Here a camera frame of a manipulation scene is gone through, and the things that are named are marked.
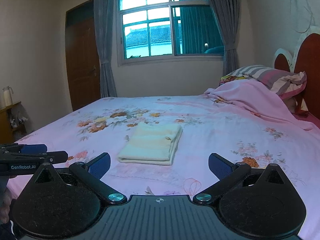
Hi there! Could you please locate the white framed window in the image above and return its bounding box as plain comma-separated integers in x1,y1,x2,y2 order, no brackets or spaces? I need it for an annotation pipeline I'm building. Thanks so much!
117,0,224,64

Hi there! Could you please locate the left grey curtain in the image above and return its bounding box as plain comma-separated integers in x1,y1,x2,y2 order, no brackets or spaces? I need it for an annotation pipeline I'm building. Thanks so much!
94,0,117,98

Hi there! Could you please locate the person's left hand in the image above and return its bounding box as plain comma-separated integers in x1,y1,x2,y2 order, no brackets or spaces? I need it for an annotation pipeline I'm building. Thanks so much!
0,188,12,224

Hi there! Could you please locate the cream yellow knit garment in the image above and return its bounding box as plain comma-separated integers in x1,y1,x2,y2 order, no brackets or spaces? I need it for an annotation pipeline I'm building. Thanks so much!
117,122,183,166

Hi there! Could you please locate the pink floral bed sheet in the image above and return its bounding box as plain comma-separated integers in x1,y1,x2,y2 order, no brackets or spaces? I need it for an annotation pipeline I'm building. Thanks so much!
20,96,319,239

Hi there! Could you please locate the right grey curtain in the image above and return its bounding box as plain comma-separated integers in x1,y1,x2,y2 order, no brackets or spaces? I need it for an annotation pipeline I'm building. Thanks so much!
209,0,241,75

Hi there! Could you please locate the white thermos jug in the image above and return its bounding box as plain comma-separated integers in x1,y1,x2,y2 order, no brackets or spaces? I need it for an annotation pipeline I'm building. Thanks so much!
3,86,13,107

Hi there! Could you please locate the pink crumpled blanket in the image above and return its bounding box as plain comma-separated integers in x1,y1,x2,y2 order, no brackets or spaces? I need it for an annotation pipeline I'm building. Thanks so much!
204,79,319,133

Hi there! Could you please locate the red white headboard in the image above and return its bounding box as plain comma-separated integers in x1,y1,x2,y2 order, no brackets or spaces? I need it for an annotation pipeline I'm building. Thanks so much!
271,31,320,127

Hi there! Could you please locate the brown wooden side shelf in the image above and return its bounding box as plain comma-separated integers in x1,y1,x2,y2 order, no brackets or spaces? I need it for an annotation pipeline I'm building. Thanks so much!
1,101,27,144

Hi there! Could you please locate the grey curtain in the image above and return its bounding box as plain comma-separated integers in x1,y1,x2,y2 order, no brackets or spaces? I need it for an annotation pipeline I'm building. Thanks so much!
94,0,117,98
209,0,241,75

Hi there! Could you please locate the colourful floral pillow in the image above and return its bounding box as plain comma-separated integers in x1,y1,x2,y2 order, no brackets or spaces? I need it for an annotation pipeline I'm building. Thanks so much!
219,75,246,86

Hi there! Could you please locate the striped pink grey pillow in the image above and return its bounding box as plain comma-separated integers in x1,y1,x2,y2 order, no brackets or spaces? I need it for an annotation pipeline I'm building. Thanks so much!
227,65,307,99

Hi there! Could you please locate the brown wooden door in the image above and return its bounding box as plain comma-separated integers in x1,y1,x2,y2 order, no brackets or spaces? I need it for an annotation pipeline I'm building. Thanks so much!
65,0,101,111

